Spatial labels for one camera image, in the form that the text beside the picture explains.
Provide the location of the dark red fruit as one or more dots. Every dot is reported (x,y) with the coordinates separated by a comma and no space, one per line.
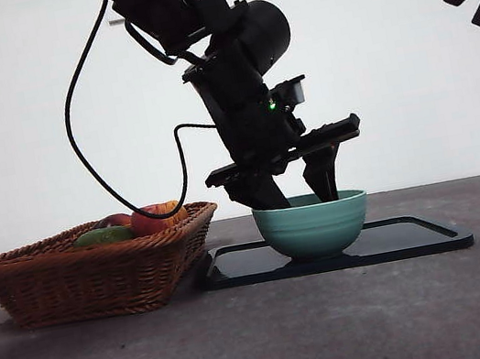
(117,220)

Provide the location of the green fruit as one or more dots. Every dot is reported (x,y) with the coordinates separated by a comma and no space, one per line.
(101,236)

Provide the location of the brown wicker basket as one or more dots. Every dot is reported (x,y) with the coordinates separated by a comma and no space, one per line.
(81,282)

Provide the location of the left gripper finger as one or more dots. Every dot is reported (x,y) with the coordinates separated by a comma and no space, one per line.
(320,174)
(256,193)

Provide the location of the black rectangular tray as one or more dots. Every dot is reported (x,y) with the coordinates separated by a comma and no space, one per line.
(236,266)

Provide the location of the red yellow apple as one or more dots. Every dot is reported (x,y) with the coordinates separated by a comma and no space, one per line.
(150,223)

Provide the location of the teal ribbed bowl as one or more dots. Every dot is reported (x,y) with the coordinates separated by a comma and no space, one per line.
(314,231)

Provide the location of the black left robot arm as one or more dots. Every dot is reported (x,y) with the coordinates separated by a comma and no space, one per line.
(251,33)

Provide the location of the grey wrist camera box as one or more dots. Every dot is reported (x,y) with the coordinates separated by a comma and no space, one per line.
(296,90)

